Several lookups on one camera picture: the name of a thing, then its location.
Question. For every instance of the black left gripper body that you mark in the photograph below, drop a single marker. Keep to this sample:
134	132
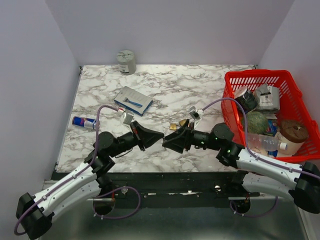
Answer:
139	136

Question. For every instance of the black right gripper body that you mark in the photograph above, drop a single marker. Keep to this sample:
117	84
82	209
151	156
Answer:
187	139

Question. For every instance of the large brass padlock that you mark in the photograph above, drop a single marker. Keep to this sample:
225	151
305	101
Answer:
184	122

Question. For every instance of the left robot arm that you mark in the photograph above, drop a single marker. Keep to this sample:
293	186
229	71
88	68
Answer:
35	213

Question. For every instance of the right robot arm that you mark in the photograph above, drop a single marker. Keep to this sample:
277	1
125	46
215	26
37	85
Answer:
297	182

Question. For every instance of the small brass padlock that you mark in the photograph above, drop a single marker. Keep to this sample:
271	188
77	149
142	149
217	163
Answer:
174	126

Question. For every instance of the blue razor package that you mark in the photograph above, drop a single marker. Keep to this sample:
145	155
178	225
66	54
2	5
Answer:
133	100

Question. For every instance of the red bull can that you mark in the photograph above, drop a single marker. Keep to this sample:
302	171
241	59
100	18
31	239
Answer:
84	122

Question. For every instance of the green round melon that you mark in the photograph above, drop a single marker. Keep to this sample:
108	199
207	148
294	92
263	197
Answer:
255	122

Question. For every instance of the grey cylindrical canister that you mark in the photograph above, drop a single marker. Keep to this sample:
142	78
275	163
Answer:
126	62

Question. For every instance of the clear plastic water bottle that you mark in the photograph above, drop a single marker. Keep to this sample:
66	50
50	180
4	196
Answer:
265	142

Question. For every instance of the blue snack packet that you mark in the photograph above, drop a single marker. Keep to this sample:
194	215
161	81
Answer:
272	127

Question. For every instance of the grey white pouch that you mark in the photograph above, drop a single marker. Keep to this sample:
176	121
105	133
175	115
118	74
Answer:
268	98

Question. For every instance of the red plastic basket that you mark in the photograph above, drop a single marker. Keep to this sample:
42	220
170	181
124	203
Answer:
292	106

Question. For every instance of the brown lid white jar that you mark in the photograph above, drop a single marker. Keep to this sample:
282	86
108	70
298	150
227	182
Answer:
293	134

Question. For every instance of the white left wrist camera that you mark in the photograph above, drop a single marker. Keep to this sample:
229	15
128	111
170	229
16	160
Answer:
127	117

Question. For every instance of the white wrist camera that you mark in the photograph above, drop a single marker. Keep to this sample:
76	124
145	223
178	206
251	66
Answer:
196	115
127	117

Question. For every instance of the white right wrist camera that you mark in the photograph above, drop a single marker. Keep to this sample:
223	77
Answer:
196	115

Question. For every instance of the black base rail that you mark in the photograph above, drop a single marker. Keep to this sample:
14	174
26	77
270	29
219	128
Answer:
163	190

